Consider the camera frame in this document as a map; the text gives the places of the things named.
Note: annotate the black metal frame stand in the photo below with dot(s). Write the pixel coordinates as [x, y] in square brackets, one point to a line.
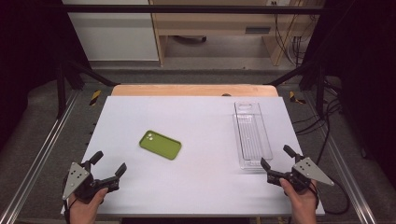
[320, 90]
[61, 93]

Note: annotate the grey label plate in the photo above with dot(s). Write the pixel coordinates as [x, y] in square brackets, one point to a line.
[257, 30]

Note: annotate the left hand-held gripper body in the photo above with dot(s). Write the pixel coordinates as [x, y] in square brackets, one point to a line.
[83, 183]

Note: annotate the wooden desk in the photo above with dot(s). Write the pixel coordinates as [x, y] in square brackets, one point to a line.
[218, 23]

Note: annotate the wooden table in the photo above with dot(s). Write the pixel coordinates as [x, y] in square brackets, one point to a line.
[186, 90]

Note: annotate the person's left hand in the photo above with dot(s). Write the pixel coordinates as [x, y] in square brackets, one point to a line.
[84, 213]

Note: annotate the person's right hand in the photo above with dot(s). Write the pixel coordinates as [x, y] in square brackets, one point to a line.
[303, 207]

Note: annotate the black horizontal frame bar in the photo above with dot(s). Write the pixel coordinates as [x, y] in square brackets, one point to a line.
[186, 9]

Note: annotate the green phone case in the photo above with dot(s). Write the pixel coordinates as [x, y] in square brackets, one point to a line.
[162, 146]

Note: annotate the aluminium rail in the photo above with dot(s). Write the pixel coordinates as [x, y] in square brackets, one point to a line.
[345, 174]
[40, 155]

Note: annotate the clear plastic packaging box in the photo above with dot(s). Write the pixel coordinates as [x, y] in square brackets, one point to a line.
[251, 133]

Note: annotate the white board sheet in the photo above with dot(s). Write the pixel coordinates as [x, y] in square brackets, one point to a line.
[193, 186]

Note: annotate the white cabinet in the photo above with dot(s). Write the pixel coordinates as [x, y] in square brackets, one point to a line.
[115, 34]

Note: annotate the dark curtain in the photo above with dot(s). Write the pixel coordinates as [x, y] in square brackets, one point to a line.
[28, 56]
[367, 77]

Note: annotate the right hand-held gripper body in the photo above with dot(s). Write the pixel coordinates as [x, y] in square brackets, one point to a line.
[306, 172]

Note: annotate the yellow black striped tape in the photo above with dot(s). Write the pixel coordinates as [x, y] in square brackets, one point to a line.
[294, 97]
[95, 97]

